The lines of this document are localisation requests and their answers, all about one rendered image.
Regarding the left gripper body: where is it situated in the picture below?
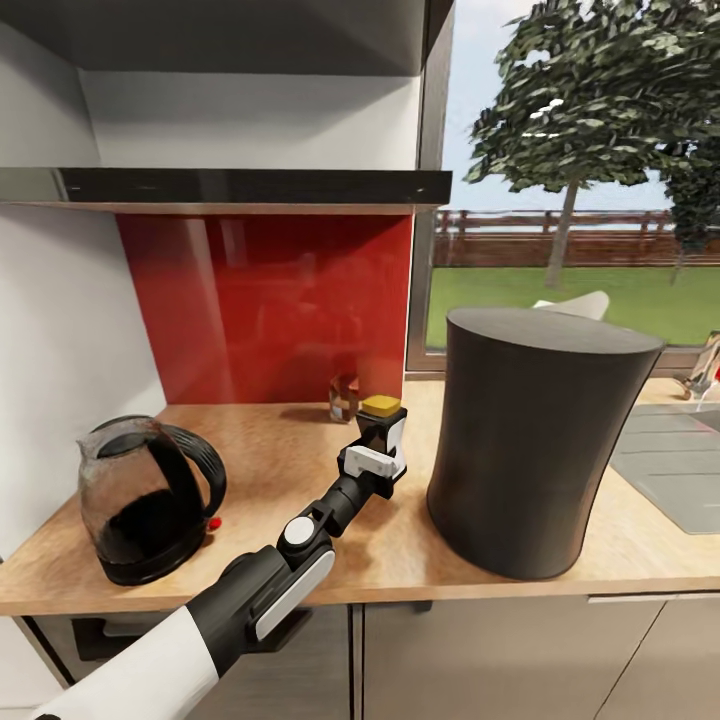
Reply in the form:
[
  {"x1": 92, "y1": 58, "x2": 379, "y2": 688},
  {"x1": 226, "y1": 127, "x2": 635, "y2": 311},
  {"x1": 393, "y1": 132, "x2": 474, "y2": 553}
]
[{"x1": 332, "y1": 450, "x2": 395, "y2": 512}]

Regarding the paper coffee filter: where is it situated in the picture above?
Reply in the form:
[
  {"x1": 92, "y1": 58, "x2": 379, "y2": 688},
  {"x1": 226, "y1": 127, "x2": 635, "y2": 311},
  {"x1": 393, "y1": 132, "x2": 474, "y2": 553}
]
[{"x1": 534, "y1": 290, "x2": 609, "y2": 321}]

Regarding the electric kettle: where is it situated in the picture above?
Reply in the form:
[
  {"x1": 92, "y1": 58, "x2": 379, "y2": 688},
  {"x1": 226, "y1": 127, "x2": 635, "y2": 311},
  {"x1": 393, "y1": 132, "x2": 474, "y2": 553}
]
[{"x1": 77, "y1": 414, "x2": 227, "y2": 587}]

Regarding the bottle of coffee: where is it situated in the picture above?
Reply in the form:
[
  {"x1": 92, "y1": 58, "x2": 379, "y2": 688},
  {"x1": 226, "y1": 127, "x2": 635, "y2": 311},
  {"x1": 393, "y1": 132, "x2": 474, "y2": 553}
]
[{"x1": 355, "y1": 394, "x2": 408, "y2": 484}]

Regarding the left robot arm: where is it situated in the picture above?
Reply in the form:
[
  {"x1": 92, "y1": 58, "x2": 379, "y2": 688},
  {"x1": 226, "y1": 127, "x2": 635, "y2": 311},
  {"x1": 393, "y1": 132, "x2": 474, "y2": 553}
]
[{"x1": 23, "y1": 437, "x2": 400, "y2": 720}]

